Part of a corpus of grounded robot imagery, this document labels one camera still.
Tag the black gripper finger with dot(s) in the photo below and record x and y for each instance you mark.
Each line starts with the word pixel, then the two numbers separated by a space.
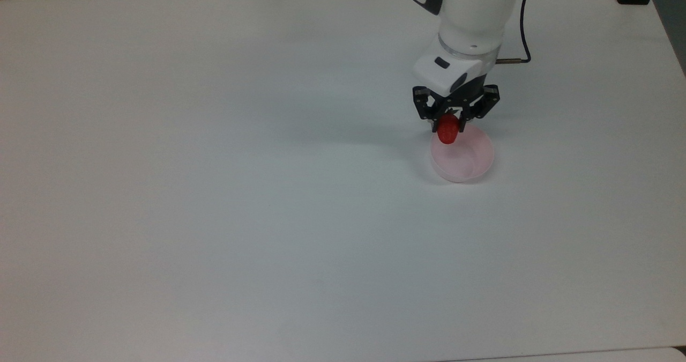
pixel 486 102
pixel 423 104

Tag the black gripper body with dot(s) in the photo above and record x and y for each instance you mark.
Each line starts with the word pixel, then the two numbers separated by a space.
pixel 467 93

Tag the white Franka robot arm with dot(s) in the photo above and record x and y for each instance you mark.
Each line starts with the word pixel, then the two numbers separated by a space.
pixel 477 13

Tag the pink plastic bowl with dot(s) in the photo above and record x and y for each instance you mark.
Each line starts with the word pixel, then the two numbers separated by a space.
pixel 471 161

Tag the red strawberry with green leaves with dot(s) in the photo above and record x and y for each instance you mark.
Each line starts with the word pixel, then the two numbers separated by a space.
pixel 448 131

